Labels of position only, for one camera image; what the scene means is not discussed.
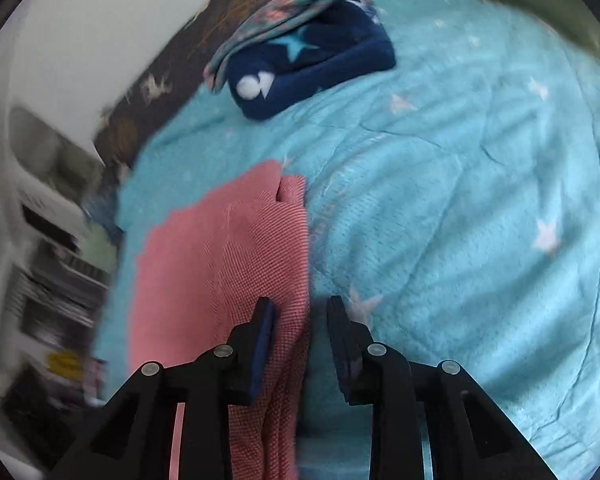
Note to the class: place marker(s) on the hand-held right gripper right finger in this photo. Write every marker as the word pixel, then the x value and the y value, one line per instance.
pixel 341 350

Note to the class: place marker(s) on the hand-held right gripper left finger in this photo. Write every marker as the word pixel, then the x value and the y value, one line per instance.
pixel 262 345

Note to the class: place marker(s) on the pink knit garment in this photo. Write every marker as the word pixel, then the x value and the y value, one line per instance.
pixel 220 260

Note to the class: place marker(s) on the turquoise star blanket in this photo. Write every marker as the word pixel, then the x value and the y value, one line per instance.
pixel 455 210

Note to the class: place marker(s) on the white shelf unit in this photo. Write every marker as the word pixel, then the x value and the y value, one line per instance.
pixel 45 240

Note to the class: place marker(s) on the dark printed bedsheet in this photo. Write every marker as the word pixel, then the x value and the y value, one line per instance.
pixel 180 70

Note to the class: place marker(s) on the navy star garment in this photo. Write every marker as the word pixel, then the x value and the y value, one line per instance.
pixel 320 60

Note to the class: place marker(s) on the floral patterned garment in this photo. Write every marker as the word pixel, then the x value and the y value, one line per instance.
pixel 270 25

